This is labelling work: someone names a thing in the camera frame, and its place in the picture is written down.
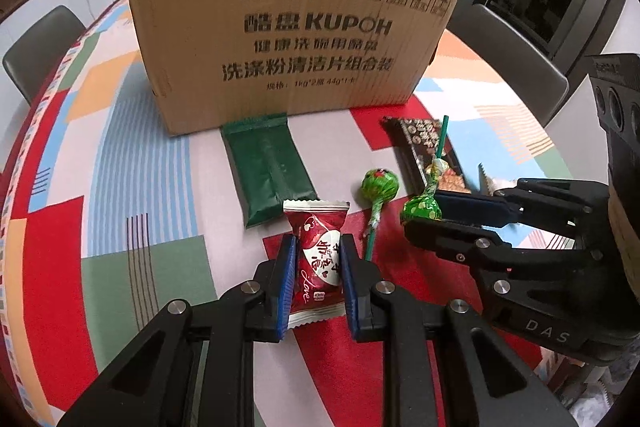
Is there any green lollipop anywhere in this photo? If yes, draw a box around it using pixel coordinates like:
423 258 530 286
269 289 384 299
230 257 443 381
400 116 451 224
360 168 404 261

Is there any dark green snack packet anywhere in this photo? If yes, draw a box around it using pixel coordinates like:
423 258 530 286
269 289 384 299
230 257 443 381
221 113 320 229

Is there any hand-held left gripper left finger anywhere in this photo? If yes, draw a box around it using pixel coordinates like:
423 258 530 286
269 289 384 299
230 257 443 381
57 234 301 427

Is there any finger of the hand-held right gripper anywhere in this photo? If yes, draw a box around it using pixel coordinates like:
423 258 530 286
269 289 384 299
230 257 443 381
402 217 614 281
434 177 612 253

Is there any black food print packet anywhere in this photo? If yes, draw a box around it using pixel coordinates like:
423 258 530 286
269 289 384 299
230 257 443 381
382 117 474 196

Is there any red heart candy packet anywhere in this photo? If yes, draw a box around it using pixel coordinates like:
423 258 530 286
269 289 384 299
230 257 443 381
282 199 351 331

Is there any brown cardboard box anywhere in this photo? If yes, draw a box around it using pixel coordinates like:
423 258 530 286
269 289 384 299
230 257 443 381
126 0 468 138

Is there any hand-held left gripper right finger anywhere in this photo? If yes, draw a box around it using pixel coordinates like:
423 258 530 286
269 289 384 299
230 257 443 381
340 234 576 427

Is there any grey dining chair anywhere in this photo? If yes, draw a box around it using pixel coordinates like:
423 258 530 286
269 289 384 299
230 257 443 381
446 3 570 128
2 5 87 105

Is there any small white snack packet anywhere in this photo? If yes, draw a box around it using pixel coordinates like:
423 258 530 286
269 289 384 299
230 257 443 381
477 163 516 198

